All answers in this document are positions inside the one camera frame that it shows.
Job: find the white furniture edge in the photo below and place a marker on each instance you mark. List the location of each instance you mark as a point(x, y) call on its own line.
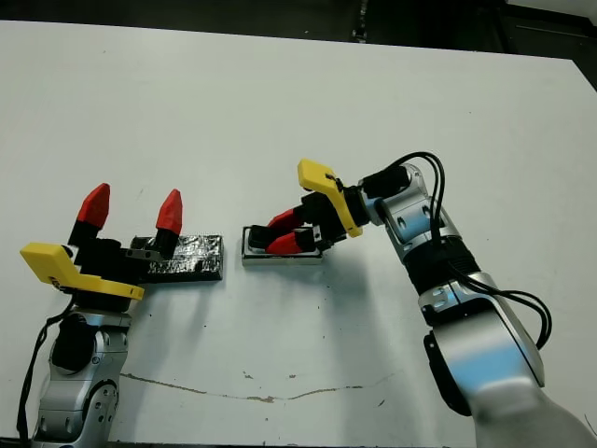
point(550, 5)

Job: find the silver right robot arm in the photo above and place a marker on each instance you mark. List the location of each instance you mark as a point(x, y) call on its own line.
point(490, 354)

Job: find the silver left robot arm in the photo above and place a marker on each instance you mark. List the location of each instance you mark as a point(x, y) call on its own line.
point(79, 392)

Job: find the black chair base leg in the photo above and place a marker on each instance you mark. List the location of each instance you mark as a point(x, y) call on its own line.
point(359, 21)

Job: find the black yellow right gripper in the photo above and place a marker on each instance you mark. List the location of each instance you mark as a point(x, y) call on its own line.
point(336, 214)

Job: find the black glossy box lid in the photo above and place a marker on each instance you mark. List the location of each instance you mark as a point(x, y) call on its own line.
point(200, 267)

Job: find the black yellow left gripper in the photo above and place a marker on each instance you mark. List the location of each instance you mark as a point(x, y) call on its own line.
point(102, 266)

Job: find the white box base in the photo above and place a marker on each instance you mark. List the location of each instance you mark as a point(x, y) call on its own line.
point(280, 261)

